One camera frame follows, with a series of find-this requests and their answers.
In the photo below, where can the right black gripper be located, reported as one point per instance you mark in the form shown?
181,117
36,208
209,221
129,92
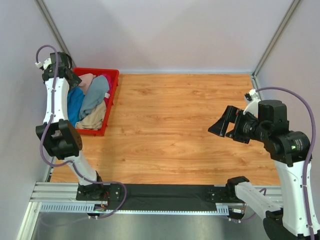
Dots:
238,124

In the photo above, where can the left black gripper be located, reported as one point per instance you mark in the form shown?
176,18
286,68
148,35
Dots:
73,80

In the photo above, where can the pink printed t shirt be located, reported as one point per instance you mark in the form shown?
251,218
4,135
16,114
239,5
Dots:
86,81

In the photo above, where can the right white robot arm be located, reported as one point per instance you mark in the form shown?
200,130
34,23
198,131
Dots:
288,149

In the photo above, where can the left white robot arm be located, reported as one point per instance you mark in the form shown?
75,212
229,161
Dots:
57,135

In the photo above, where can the blue t shirt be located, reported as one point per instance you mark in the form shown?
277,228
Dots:
74,102

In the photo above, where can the grey-blue t shirt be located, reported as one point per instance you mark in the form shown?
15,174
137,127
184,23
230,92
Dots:
94,96

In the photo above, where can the red plastic bin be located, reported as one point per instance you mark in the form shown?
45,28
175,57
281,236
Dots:
114,75

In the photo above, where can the beige t shirt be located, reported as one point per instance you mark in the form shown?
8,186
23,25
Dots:
94,120

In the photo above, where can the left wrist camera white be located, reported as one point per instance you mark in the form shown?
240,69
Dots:
43,65

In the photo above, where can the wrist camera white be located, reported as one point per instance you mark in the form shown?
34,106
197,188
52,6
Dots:
43,65
252,99

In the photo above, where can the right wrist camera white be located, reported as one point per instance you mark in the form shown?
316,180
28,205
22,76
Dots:
252,99

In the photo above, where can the right frame post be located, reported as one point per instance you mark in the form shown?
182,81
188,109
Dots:
294,5

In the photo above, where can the frame post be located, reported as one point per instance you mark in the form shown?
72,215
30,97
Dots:
44,10
294,5

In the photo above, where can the left frame post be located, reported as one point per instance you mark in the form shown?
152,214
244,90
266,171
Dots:
44,10

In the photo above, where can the aluminium mounting rail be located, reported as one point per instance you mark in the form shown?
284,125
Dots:
61,198

